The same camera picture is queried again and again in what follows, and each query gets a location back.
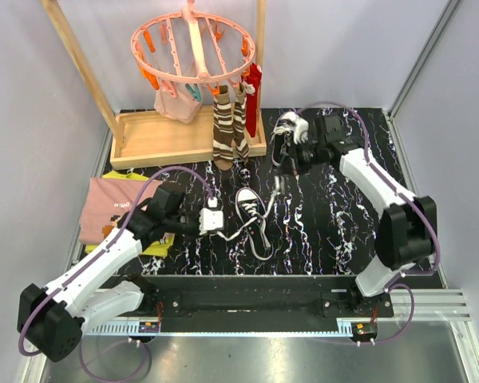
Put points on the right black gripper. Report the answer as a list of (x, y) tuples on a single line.
[(303, 168)]

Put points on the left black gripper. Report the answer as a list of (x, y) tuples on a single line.
[(196, 231)]

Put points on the white shoelace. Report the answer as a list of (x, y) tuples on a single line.
[(257, 212)]

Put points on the black white sneaker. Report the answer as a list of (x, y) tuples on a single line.
[(261, 251), (280, 139)]

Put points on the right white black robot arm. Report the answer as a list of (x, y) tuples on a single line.
[(407, 227)]

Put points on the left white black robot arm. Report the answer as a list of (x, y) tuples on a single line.
[(54, 318)]

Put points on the pink folded t-shirt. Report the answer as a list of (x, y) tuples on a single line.
[(109, 198)]

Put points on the wooden drying rack stand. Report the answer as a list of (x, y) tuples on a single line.
[(146, 138)]

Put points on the black marble pattern mat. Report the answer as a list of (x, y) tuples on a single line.
[(321, 224)]

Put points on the right brown striped sock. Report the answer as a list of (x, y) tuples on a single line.
[(239, 122)]

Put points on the brown striped sock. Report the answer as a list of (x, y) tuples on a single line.
[(239, 122), (222, 129)]

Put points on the left brown striped sock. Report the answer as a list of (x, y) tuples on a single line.
[(222, 129)]

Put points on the red hanging cloth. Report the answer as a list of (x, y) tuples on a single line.
[(253, 81)]

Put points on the pink hanging garment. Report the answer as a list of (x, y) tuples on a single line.
[(182, 108)]

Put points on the pink round clip hanger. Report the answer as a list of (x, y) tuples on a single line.
[(143, 48)]

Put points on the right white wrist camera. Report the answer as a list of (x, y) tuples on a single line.
[(294, 123)]

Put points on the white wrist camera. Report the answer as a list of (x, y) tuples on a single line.
[(294, 123), (211, 217)]

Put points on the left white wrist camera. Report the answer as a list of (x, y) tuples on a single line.
[(211, 217)]

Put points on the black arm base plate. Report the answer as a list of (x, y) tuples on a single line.
[(261, 305)]

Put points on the grey slotted cable duct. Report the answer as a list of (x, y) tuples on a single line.
[(126, 328)]

